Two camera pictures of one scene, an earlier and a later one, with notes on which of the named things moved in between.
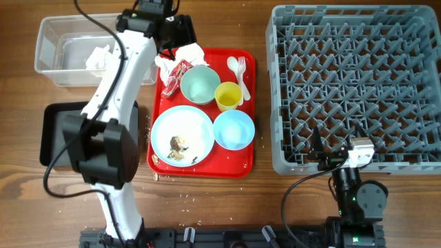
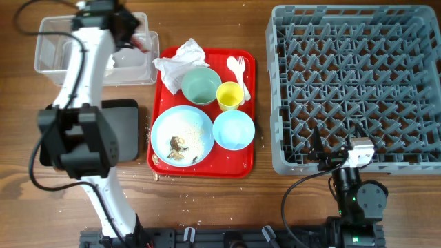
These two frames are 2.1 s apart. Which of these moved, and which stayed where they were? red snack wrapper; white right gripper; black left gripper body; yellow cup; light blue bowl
Moved: red snack wrapper; black left gripper body
Stayed: light blue bowl; white right gripper; yellow cup
